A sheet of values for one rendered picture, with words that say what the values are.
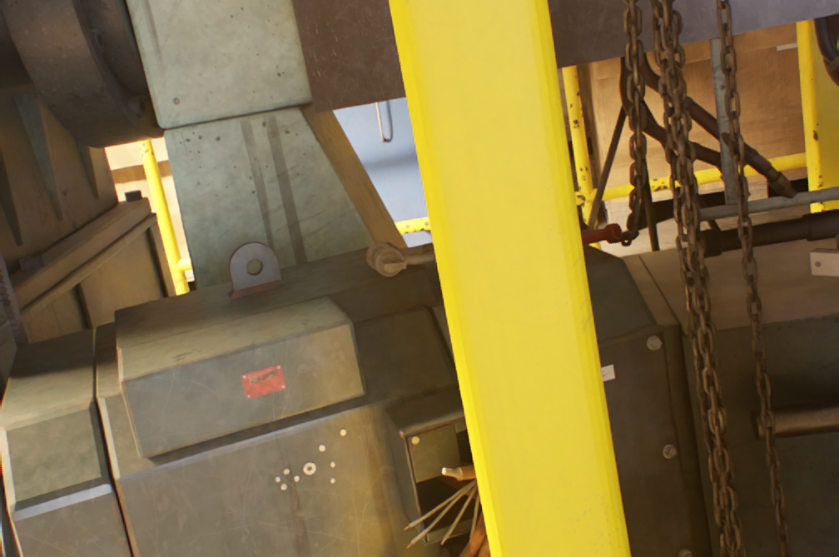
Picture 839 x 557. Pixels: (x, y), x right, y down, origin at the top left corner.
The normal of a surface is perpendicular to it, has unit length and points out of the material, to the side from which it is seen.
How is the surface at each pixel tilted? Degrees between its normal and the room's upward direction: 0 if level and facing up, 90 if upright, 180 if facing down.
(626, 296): 45
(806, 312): 0
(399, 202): 90
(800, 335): 90
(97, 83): 122
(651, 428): 90
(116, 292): 90
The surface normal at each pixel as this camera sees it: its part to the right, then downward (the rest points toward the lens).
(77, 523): 0.27, 0.19
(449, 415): -0.18, -0.95
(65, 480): 0.06, -0.54
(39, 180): 0.98, -0.16
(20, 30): -0.03, 0.41
